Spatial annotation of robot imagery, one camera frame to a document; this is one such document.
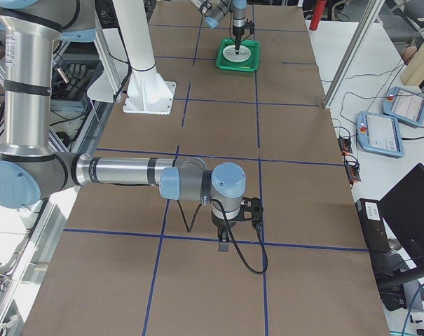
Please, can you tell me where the black desktop box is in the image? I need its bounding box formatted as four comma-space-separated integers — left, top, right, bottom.
355, 198, 390, 253

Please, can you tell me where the far blue teach pendant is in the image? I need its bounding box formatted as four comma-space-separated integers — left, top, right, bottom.
383, 86, 424, 127

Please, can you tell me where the blue teach pendant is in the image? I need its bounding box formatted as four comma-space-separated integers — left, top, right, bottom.
357, 111, 404, 158
383, 86, 424, 127

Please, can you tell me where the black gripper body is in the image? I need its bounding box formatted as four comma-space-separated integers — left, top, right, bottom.
235, 34, 241, 55
217, 225, 232, 253

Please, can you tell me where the aluminium frame post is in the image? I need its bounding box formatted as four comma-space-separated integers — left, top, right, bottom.
308, 1, 398, 109

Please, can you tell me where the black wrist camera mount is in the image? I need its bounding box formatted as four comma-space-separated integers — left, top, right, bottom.
244, 20, 255, 35

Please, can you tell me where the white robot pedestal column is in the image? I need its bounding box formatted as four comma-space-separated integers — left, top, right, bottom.
113, 0, 176, 116

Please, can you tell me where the red cylinder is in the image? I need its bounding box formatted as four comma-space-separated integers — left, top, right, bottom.
309, 0, 327, 31

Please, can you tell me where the near blue teach pendant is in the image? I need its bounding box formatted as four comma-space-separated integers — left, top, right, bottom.
357, 111, 404, 158

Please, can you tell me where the white round plate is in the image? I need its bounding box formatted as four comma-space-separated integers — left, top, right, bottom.
222, 45, 252, 63

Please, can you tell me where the green plastic tray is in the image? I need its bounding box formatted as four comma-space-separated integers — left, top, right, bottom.
215, 38, 260, 72

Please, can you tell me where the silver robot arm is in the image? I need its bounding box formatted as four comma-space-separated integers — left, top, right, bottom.
190, 0, 249, 55
0, 1, 247, 246

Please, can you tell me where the black monitor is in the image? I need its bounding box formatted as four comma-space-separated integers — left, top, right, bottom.
371, 162, 424, 312

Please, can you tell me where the brown paper table cover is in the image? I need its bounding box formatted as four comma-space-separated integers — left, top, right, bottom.
22, 2, 388, 335

